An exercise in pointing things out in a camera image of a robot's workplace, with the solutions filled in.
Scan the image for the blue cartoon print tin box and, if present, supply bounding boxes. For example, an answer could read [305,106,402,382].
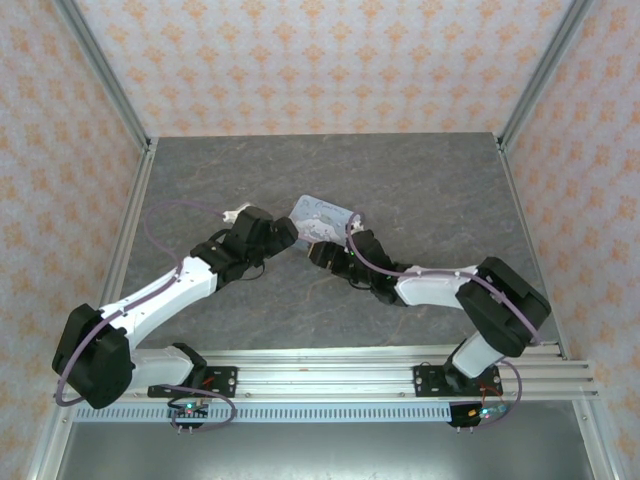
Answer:
[288,194,367,247]

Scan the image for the small circuit board with LEDs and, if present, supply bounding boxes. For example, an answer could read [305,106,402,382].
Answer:
[448,401,511,434]
[167,399,211,434]

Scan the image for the grey metal sheet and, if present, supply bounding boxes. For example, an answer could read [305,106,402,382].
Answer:
[54,422,594,480]

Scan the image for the aluminium side rail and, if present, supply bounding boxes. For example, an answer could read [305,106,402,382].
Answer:
[94,139,160,321]
[497,139,570,361]

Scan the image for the long aluminium base rail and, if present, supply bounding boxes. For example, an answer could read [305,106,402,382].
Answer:
[52,348,600,402]

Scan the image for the grey slotted cable duct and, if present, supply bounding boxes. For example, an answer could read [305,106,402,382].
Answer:
[73,403,577,425]

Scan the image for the aluminium frame post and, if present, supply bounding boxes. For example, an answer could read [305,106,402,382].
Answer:
[53,0,154,154]
[572,399,619,480]
[27,399,76,480]
[498,0,597,154]

